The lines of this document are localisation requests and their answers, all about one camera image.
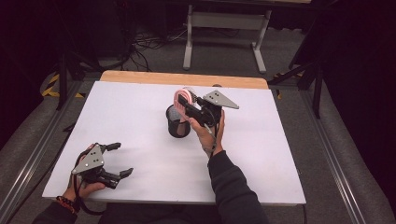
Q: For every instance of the white metal frame desk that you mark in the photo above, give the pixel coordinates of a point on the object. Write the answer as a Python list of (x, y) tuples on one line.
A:
[(224, 21)]

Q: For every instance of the aluminium floor rail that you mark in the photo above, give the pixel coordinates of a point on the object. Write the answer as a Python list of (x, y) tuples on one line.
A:
[(336, 165), (34, 158)]

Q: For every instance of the black mesh pen holder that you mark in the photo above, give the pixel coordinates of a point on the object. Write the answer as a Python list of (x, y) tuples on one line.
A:
[(176, 128)]

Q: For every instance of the black tripod stand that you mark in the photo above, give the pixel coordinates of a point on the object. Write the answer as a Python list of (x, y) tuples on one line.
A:
[(63, 81), (317, 93)]

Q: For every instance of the yellow black hazard tape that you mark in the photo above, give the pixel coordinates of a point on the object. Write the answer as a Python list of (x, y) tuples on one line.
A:
[(49, 90)]

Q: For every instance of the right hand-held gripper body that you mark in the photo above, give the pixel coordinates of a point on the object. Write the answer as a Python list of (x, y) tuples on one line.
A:
[(207, 113)]

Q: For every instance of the pink hairbrush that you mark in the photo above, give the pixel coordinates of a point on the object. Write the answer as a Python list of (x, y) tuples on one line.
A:
[(186, 92)]

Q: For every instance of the person's left hand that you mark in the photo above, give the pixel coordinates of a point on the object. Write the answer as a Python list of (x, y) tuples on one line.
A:
[(85, 189)]

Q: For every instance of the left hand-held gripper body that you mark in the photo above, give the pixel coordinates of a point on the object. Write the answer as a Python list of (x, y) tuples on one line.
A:
[(90, 161)]

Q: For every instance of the person's right hand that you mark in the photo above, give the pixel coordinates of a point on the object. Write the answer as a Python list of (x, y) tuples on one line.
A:
[(207, 138)]

